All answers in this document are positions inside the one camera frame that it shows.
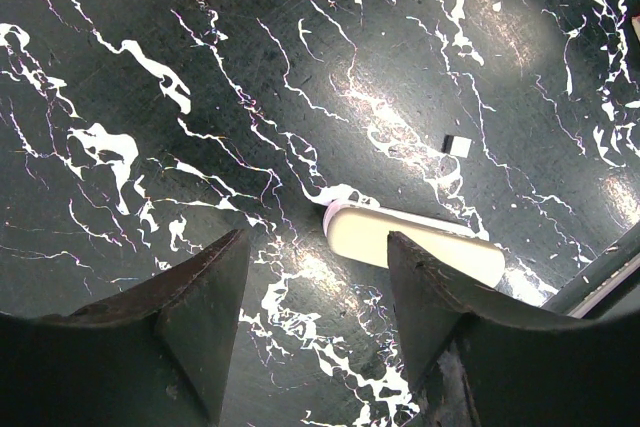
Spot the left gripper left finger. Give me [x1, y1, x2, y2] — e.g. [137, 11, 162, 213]
[1, 230, 250, 426]

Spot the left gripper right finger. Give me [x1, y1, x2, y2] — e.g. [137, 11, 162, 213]
[387, 232, 639, 426]

